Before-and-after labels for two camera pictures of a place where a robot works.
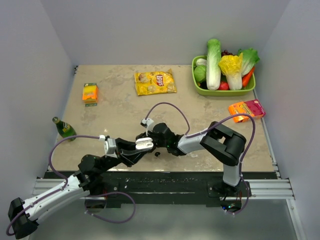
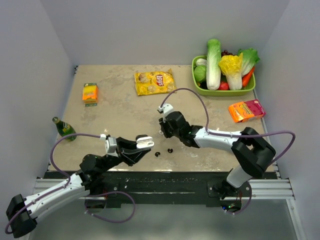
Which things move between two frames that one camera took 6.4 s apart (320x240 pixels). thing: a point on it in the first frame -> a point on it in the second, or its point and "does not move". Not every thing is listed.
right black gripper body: (157, 142) -> (168, 130)
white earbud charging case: (144, 143) does not move
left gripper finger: (133, 155) does not move
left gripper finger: (122, 144) does not move
